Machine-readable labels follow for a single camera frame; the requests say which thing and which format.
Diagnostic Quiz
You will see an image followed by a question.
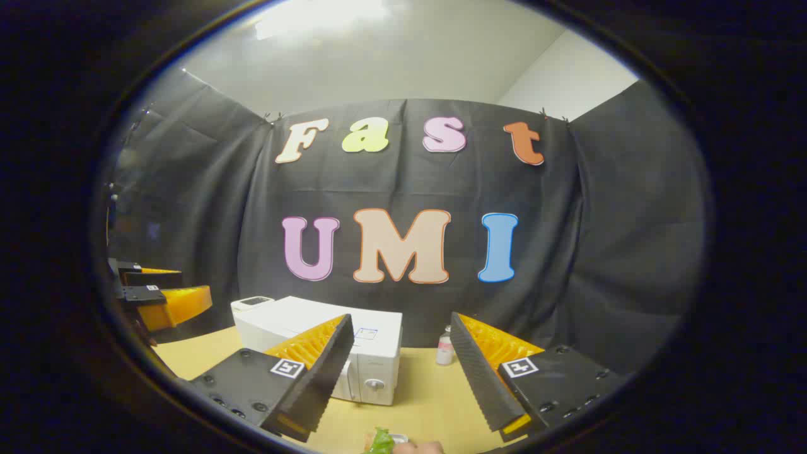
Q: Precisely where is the lettuce sandwich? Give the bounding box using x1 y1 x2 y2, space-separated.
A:
363 427 445 454

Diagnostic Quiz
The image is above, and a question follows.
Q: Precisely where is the white microwave oven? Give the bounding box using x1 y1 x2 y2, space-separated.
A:
233 296 403 406

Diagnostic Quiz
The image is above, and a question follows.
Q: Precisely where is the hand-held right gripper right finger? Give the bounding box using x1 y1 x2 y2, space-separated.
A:
450 311 625 442

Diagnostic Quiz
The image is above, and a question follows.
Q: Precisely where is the small white bottle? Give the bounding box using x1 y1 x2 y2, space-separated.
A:
436 325 455 366

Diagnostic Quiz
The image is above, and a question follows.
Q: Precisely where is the white toaster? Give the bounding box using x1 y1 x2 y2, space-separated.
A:
231 295 276 316

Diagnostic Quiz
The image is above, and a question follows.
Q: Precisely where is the black backdrop cloth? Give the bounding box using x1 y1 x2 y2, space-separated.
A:
104 69 704 379

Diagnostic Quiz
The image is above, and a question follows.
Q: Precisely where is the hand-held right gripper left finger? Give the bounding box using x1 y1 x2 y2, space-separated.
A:
189 313 355 443

